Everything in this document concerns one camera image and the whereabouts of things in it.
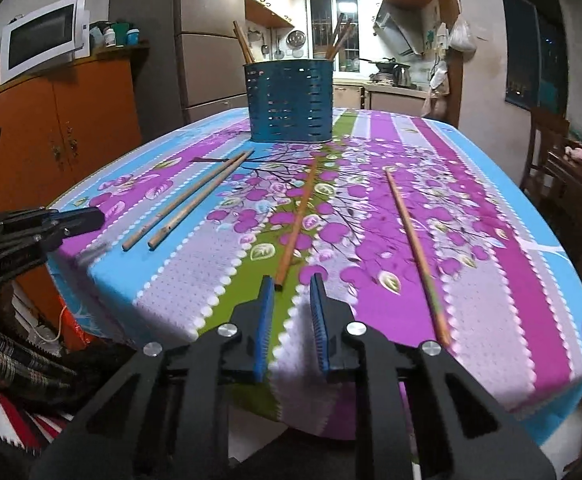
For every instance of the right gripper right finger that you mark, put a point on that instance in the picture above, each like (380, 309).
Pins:
(417, 406)

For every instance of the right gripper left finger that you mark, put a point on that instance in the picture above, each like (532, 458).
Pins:
(164, 414)

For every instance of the wooden chopstick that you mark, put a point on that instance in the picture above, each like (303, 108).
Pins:
(246, 52)
(196, 201)
(441, 330)
(337, 47)
(285, 261)
(335, 37)
(135, 237)
(235, 25)

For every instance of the kitchen counter cabinets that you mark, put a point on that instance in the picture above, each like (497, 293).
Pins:
(367, 96)

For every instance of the kitchen window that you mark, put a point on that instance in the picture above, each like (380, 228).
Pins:
(333, 28)

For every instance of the plaid cloth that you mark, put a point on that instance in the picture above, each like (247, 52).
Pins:
(30, 375)

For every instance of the orange wooden cabinet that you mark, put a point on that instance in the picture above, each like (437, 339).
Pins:
(63, 124)

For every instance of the floral striped tablecloth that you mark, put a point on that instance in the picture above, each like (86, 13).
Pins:
(510, 294)

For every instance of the white microwave oven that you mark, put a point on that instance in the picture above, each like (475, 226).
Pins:
(59, 29)

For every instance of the white pill bottle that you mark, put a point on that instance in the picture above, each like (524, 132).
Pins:
(109, 37)

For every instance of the blue lidded jar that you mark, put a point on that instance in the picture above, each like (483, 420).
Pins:
(133, 37)

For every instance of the grey refrigerator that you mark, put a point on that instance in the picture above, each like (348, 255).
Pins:
(194, 66)

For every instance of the wooden chair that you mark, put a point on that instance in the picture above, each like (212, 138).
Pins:
(548, 132)

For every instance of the blue perforated utensil holder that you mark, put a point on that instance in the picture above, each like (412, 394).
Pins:
(290, 101)

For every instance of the electric kettle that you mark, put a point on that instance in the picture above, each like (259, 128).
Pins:
(401, 76)

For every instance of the black wok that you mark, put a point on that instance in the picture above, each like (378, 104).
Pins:
(386, 65)

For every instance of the dark curtained window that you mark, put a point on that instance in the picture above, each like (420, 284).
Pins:
(537, 60)

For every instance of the white plastic bag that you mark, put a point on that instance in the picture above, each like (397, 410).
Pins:
(461, 38)

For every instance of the range hood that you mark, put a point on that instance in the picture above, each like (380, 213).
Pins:
(400, 29)

